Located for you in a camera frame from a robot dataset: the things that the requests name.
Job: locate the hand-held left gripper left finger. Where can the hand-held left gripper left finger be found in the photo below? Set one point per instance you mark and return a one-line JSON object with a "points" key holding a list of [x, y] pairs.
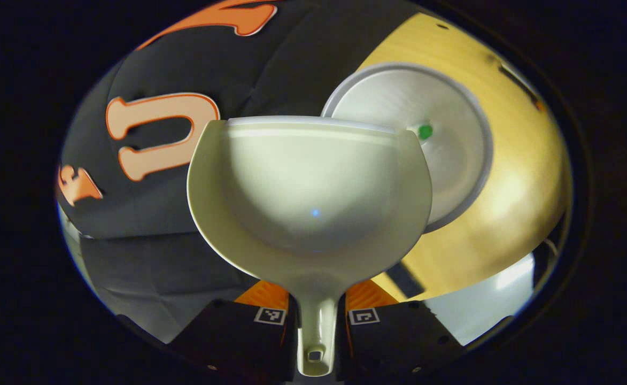
{"points": [[227, 334]]}

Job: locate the white ribbed garbage bin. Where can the white ribbed garbage bin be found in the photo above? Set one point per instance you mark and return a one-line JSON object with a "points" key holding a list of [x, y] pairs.
{"points": [[441, 101]]}

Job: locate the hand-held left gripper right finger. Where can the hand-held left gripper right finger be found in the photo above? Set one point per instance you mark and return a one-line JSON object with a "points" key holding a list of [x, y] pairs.
{"points": [[393, 337]]}

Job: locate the green paper ball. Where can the green paper ball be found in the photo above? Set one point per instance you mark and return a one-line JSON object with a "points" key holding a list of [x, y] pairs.
{"points": [[425, 132]]}

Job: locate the grey plastic dustpan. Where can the grey plastic dustpan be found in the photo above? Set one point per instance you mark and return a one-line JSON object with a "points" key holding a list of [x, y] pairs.
{"points": [[313, 176]]}

